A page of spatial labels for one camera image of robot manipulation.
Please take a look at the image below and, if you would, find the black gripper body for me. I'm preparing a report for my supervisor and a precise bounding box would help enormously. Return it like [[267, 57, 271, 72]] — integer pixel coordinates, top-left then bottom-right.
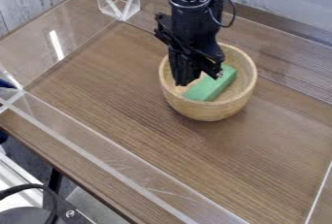
[[154, 12, 227, 80]]

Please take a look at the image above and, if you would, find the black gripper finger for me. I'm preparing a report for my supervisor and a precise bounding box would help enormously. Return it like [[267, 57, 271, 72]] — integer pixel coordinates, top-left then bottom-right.
[[169, 49, 187, 86], [183, 56, 203, 86]]

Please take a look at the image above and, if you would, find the green rectangular block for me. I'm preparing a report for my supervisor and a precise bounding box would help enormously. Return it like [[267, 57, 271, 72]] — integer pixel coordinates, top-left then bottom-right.
[[184, 64, 237, 102]]

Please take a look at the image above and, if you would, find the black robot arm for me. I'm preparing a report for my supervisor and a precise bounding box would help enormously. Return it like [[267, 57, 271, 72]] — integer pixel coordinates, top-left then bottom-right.
[[154, 0, 236, 86]]

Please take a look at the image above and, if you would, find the light wooden bowl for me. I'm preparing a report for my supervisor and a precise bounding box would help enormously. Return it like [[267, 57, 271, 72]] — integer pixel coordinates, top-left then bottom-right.
[[158, 43, 259, 121]]

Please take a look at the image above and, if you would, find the blue object at left edge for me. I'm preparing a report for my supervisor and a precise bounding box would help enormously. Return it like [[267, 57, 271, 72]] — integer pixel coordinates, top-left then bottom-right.
[[0, 79, 17, 89]]

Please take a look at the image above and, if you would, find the black table leg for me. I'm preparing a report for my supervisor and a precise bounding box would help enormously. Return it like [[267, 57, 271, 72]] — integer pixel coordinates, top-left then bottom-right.
[[49, 169, 63, 193]]

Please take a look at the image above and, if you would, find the clear acrylic corner bracket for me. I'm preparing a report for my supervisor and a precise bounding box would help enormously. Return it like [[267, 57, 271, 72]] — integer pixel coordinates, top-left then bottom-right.
[[98, 0, 141, 21]]

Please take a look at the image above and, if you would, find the clear acrylic front wall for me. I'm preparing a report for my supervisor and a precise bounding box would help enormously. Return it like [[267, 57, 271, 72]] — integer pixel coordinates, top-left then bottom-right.
[[0, 68, 249, 224]]

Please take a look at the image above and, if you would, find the grey metal base plate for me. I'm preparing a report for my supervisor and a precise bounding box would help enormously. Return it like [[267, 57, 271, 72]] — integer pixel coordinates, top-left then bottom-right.
[[55, 197, 97, 224]]

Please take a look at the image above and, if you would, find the black cable loop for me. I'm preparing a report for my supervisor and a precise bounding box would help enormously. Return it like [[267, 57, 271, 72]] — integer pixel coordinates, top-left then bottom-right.
[[0, 182, 61, 224]]

